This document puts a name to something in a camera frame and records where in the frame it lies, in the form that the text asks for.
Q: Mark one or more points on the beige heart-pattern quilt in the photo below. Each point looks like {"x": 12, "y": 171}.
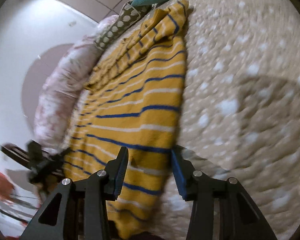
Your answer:
{"x": 241, "y": 108}

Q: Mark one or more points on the yellow striped knit sweater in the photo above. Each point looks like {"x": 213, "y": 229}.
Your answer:
{"x": 134, "y": 101}

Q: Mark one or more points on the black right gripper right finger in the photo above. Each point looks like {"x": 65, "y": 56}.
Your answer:
{"x": 222, "y": 203}

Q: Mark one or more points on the pink floral fleece blanket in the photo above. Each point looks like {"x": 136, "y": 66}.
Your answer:
{"x": 63, "y": 87}

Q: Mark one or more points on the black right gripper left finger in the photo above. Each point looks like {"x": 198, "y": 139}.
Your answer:
{"x": 77, "y": 209}

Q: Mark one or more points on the olive white-dotted bolster pillow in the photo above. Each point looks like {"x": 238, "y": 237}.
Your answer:
{"x": 127, "y": 17}

